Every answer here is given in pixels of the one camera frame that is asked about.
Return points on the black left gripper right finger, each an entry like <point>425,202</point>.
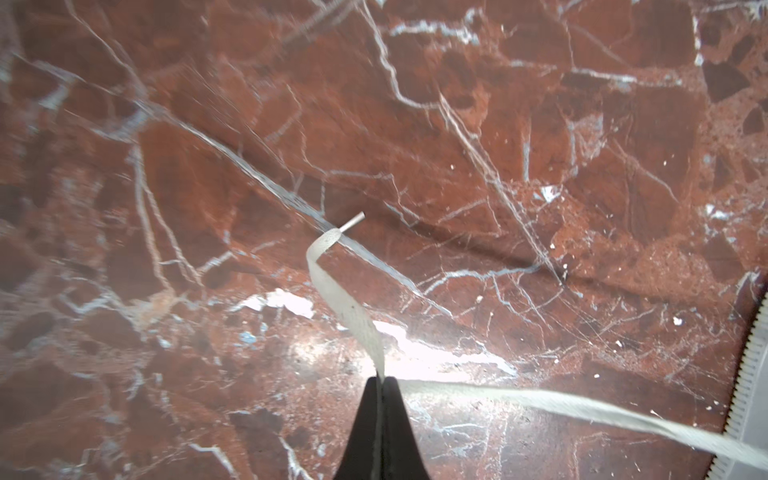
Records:
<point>400,456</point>

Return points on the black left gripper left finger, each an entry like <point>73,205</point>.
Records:
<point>362,455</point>

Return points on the white shoelace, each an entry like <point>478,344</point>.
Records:
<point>417,377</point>

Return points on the white sneaker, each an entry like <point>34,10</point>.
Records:
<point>747,416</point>

